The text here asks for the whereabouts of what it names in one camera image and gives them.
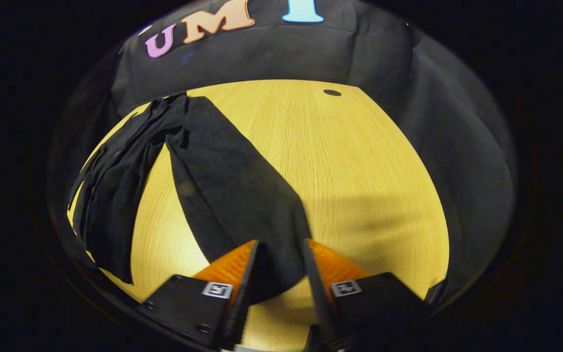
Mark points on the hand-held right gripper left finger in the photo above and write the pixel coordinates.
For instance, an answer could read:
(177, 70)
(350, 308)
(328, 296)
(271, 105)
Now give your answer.
(245, 303)

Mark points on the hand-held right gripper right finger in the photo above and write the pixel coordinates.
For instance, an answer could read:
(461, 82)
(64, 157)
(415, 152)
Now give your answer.
(320, 303)

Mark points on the black button jacket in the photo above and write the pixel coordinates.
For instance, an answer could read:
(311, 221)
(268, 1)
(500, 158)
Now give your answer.
(232, 195)

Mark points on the black backdrop cloth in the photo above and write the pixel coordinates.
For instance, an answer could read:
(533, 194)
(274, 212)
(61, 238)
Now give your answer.
(286, 49)

